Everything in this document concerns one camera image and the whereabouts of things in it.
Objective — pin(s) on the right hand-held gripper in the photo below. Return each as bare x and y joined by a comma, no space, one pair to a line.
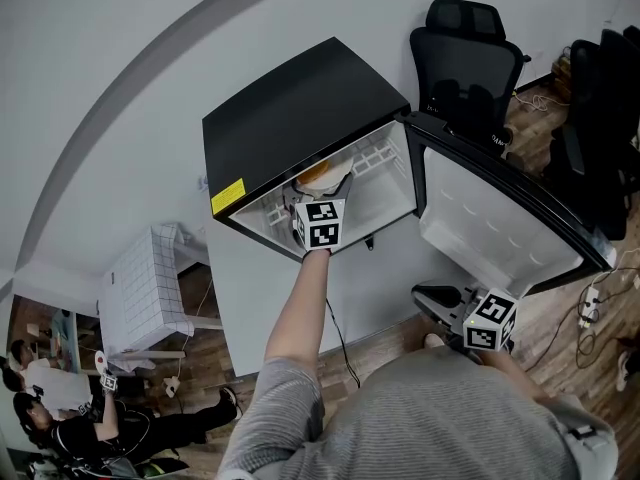
487,320

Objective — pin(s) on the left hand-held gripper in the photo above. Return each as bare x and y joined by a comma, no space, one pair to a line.
320,228

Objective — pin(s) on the grey pouch with black clip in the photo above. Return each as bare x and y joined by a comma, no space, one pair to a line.
585,438

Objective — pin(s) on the small white table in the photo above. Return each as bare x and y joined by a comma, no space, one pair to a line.
200,320

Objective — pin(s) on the white checked cloth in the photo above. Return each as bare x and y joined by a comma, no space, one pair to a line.
145,288

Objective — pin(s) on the black mini fridge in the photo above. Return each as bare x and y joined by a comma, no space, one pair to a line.
300,118

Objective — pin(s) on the white power strip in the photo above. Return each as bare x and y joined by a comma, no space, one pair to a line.
590,308

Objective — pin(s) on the teal table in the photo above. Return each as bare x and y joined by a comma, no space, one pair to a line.
67,338

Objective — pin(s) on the person's left forearm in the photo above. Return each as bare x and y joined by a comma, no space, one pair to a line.
300,308

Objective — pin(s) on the large white table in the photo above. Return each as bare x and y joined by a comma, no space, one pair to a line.
260,308

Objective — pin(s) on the person's shoe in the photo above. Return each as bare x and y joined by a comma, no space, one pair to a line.
434,340

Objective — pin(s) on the brown stacked boxes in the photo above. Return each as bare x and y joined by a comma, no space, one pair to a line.
562,75

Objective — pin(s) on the person's right forearm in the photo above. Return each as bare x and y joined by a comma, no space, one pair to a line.
515,378

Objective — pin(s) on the black office chair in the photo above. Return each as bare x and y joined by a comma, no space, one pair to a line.
465,63
605,143

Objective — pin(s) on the white plug adapter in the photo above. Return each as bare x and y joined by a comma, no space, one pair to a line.
172,385

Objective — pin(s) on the person's grey striped sweater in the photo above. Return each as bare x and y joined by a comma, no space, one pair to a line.
425,418

